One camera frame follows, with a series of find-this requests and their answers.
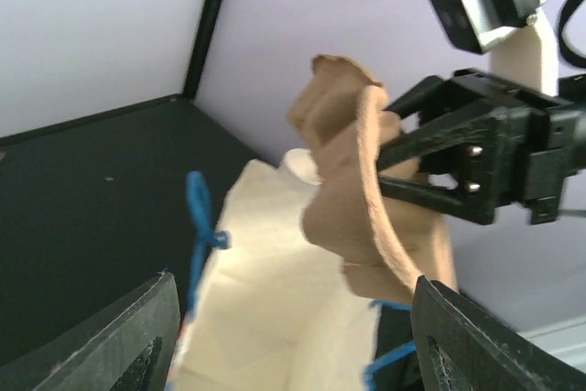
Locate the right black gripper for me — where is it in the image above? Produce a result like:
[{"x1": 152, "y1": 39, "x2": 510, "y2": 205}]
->
[{"x1": 376, "y1": 70, "x2": 585, "y2": 225}]

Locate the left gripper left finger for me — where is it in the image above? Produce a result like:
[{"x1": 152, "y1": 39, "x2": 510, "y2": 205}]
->
[{"x1": 27, "y1": 270, "x2": 182, "y2": 391}]

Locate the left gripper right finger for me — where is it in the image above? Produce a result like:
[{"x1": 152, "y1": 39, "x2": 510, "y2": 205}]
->
[{"x1": 411, "y1": 276, "x2": 585, "y2": 391}]

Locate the blue checkered paper bag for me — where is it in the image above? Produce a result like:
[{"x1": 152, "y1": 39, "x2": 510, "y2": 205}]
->
[{"x1": 167, "y1": 148, "x2": 384, "y2": 391}]

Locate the brown pulp cup carrier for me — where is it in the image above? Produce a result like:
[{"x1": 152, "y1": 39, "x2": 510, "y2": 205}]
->
[{"x1": 288, "y1": 55, "x2": 458, "y2": 305}]

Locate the blue bag handle cord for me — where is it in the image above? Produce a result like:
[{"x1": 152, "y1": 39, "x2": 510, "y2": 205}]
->
[{"x1": 182, "y1": 170, "x2": 230, "y2": 319}]

